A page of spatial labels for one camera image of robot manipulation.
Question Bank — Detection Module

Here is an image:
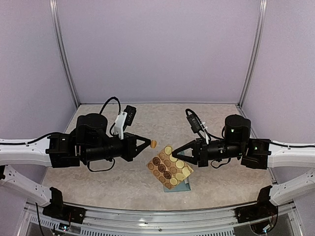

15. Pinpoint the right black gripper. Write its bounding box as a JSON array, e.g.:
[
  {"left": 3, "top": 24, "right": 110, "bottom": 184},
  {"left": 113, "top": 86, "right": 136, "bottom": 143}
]
[{"left": 172, "top": 138, "right": 244, "bottom": 168}]

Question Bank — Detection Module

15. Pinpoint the round brown seal sticker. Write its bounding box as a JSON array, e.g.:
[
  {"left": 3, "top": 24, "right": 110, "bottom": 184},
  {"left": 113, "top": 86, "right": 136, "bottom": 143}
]
[{"left": 150, "top": 140, "right": 157, "bottom": 149}]

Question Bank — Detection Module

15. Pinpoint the yellow paper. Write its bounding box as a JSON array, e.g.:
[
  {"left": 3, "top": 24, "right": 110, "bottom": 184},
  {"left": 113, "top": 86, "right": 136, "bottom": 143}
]
[{"left": 147, "top": 146, "right": 193, "bottom": 190}]

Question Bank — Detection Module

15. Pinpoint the blue envelope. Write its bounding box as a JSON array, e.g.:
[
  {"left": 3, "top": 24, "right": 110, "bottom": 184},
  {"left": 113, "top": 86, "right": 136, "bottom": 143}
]
[{"left": 163, "top": 146, "right": 193, "bottom": 192}]

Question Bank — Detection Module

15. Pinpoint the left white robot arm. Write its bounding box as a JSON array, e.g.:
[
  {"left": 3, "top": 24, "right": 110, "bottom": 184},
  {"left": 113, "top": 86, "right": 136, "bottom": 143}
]
[{"left": 0, "top": 112, "right": 151, "bottom": 219}]

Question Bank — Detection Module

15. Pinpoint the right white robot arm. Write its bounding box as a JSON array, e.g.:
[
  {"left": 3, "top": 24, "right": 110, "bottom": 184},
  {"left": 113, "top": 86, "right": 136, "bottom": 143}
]
[{"left": 172, "top": 114, "right": 315, "bottom": 218}]

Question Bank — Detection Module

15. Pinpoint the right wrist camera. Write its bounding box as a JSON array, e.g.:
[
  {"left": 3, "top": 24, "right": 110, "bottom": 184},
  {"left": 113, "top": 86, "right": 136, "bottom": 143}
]
[{"left": 187, "top": 114, "right": 203, "bottom": 134}]

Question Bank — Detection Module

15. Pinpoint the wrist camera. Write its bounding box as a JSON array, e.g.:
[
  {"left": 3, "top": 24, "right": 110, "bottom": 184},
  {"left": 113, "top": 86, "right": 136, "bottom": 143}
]
[
  {"left": 187, "top": 114, "right": 203, "bottom": 134},
  {"left": 124, "top": 105, "right": 136, "bottom": 126}
]

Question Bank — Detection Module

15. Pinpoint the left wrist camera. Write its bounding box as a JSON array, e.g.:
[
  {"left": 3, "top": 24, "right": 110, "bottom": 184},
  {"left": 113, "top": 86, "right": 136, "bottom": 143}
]
[{"left": 124, "top": 105, "right": 136, "bottom": 126}]

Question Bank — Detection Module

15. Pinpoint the left camera cable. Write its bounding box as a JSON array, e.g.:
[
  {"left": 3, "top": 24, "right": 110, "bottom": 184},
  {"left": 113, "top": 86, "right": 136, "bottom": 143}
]
[{"left": 98, "top": 96, "right": 122, "bottom": 136}]

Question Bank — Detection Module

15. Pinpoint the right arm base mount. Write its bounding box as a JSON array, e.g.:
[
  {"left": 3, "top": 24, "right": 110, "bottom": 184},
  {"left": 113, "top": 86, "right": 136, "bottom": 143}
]
[{"left": 235, "top": 202, "right": 278, "bottom": 223}]

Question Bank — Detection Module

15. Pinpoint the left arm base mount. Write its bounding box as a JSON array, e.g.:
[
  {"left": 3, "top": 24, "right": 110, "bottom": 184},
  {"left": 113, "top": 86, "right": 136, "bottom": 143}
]
[{"left": 42, "top": 204, "right": 86, "bottom": 224}]

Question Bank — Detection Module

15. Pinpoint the aluminium front rail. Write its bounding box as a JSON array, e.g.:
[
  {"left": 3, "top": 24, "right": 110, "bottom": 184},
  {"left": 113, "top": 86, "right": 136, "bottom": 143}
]
[{"left": 17, "top": 202, "right": 305, "bottom": 236}]

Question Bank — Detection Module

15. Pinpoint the right aluminium corner post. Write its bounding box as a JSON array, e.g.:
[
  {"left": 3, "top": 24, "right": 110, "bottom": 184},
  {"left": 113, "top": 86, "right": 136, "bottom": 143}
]
[{"left": 238, "top": 0, "right": 268, "bottom": 110}]

